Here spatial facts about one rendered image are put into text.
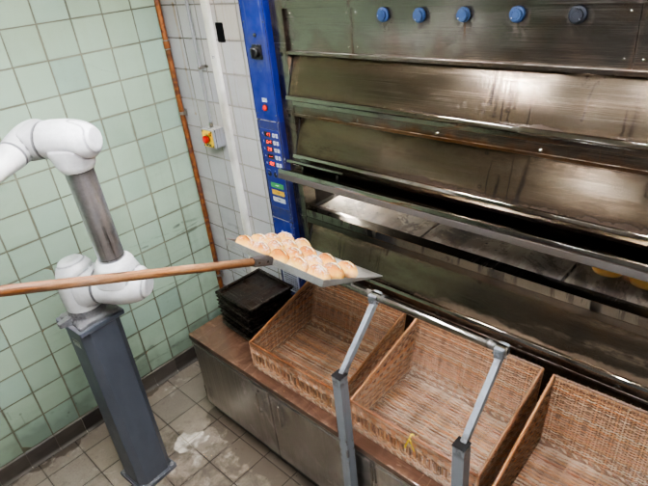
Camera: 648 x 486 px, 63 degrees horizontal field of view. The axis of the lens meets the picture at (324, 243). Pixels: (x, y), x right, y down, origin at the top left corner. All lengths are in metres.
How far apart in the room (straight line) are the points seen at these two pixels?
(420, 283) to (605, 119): 0.98
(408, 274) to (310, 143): 0.71
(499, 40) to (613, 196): 0.57
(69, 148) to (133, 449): 1.49
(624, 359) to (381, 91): 1.23
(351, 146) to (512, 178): 0.69
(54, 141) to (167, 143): 1.18
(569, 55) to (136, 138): 2.11
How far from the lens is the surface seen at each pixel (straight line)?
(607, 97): 1.70
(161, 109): 3.05
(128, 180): 3.01
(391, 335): 2.32
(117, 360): 2.54
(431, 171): 1.99
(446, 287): 2.20
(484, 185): 1.90
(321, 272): 1.88
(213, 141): 2.83
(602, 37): 1.68
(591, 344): 2.03
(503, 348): 1.69
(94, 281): 1.63
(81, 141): 1.96
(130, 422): 2.74
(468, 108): 1.84
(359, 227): 2.35
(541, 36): 1.73
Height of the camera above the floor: 2.25
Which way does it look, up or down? 29 degrees down
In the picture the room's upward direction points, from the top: 6 degrees counter-clockwise
